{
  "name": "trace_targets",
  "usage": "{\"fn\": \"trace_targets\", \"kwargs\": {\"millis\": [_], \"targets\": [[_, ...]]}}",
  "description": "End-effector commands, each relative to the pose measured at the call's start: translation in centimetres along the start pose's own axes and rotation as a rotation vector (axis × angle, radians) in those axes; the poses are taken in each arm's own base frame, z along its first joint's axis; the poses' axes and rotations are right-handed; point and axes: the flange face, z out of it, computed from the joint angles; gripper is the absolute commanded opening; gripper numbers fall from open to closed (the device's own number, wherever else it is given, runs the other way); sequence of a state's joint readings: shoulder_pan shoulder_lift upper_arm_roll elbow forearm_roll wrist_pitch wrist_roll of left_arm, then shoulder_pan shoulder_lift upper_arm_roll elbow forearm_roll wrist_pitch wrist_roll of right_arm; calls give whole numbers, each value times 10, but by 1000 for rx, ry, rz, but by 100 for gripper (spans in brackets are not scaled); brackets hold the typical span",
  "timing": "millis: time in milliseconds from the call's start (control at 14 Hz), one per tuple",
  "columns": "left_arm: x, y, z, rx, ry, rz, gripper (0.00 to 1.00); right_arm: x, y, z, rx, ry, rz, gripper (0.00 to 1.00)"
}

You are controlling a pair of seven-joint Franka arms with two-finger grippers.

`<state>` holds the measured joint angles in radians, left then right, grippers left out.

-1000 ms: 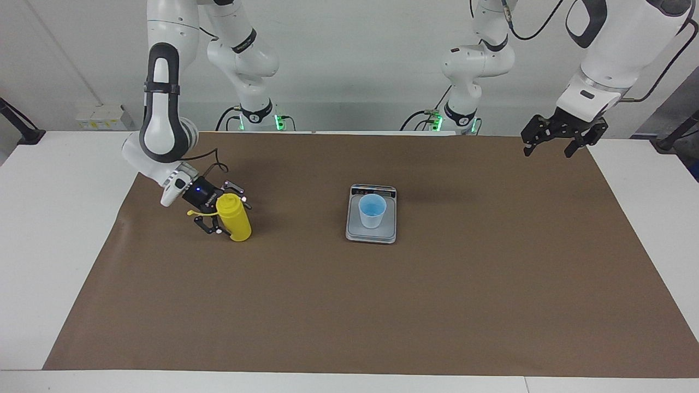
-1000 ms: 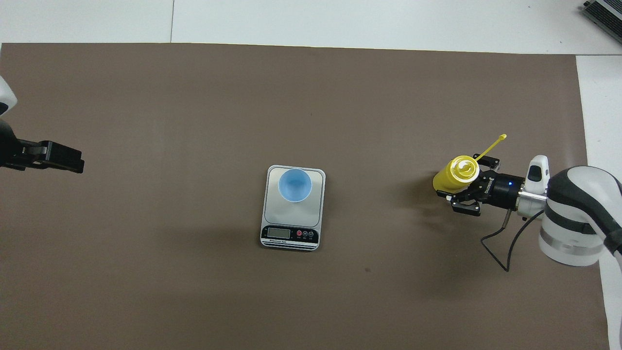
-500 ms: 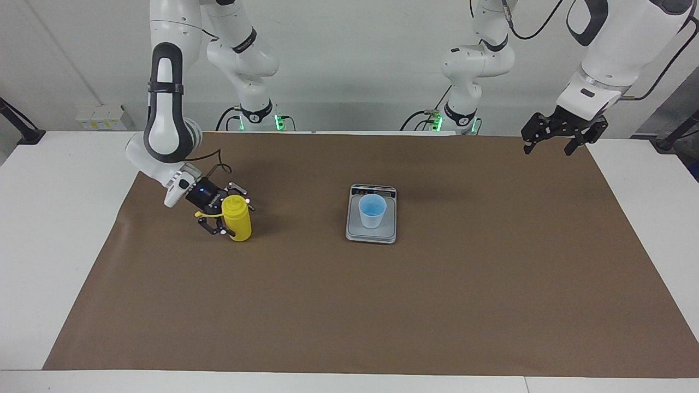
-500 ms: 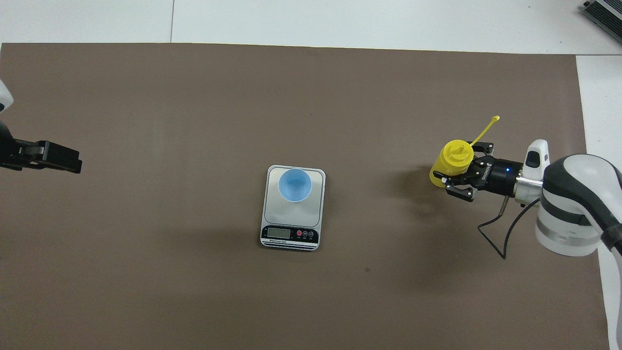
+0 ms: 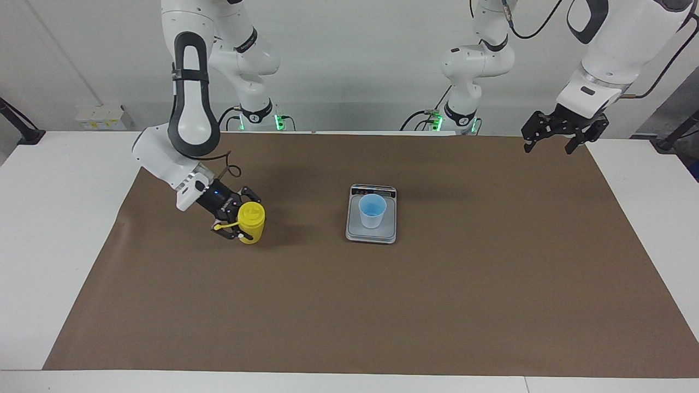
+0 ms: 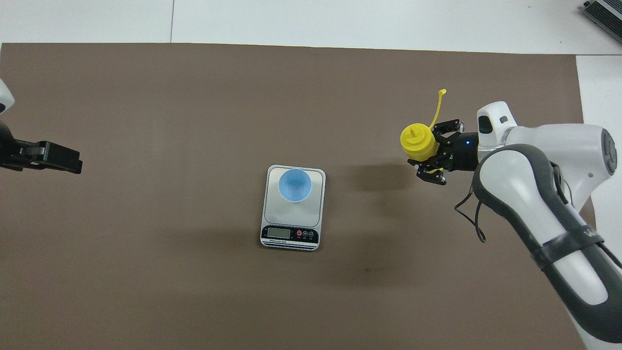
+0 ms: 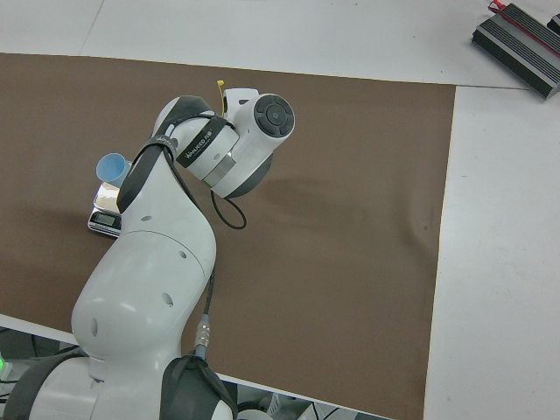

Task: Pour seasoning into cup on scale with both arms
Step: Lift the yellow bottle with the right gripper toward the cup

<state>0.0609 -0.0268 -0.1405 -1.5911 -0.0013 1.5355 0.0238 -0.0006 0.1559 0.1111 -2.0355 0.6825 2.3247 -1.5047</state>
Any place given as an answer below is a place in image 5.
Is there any yellow squeeze bottle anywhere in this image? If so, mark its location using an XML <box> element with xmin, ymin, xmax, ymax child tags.
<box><xmin>214</xmin><ymin>201</ymin><xmax>266</xmax><ymax>245</ymax></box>

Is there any light blue plastic cup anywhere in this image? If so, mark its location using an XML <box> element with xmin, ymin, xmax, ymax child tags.
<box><xmin>358</xmin><ymin>193</ymin><xmax>388</xmax><ymax>230</ymax></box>

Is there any silver digital kitchen scale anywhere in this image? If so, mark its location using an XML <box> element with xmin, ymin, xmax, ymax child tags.
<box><xmin>345</xmin><ymin>184</ymin><xmax>398</xmax><ymax>245</ymax></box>

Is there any black clamp stand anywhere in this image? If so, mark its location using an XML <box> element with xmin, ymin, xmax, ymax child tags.
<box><xmin>0</xmin><ymin>97</ymin><xmax>46</xmax><ymax>146</ymax></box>
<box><xmin>650</xmin><ymin>109</ymin><xmax>699</xmax><ymax>152</ymax></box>

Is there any brown table mat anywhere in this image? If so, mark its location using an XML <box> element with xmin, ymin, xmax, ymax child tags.
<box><xmin>43</xmin><ymin>133</ymin><xmax>699</xmax><ymax>379</ymax></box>

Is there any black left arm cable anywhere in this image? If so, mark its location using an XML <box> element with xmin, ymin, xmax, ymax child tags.
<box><xmin>501</xmin><ymin>0</ymin><xmax>699</xmax><ymax>100</ymax></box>

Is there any black base cable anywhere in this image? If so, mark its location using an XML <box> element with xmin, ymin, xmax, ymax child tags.
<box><xmin>400</xmin><ymin>108</ymin><xmax>444</xmax><ymax>132</ymax></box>
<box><xmin>218</xmin><ymin>105</ymin><xmax>297</xmax><ymax>132</ymax></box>

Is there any white wall outlet box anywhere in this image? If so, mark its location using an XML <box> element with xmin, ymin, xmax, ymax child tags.
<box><xmin>75</xmin><ymin>105</ymin><xmax>133</xmax><ymax>130</ymax></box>

